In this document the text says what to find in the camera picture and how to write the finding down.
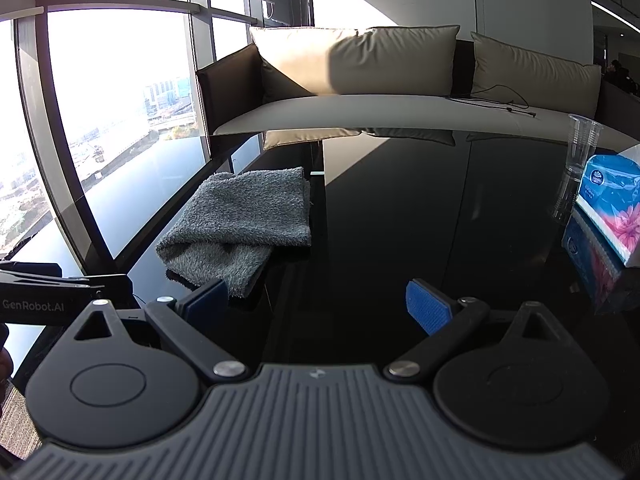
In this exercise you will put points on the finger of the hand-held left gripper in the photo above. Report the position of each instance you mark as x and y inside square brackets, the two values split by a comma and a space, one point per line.
[117, 287]

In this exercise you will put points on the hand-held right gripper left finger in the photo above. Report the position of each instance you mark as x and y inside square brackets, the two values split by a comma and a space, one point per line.
[206, 301]

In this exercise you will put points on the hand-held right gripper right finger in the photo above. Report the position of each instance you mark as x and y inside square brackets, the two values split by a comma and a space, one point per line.
[425, 307]

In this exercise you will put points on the grey towel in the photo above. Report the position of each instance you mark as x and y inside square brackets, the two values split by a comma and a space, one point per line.
[240, 220]

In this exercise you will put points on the beige sofa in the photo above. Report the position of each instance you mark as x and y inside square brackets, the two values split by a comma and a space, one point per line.
[350, 110]

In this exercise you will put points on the blue floral tissue box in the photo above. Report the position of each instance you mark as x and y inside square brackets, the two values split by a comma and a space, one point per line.
[610, 200]

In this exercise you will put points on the clear plastic cup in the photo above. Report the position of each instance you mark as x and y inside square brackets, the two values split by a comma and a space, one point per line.
[582, 145]

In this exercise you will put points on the beige sofa cushion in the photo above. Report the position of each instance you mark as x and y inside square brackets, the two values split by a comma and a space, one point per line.
[405, 60]
[535, 75]
[295, 60]

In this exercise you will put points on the ceiling light strip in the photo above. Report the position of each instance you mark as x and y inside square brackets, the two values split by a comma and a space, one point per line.
[615, 10]

